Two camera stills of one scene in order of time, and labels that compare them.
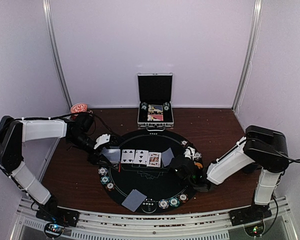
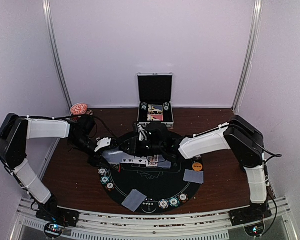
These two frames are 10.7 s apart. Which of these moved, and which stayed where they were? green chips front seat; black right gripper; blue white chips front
Moved: black right gripper
Stayed: green chips front seat; blue white chips front
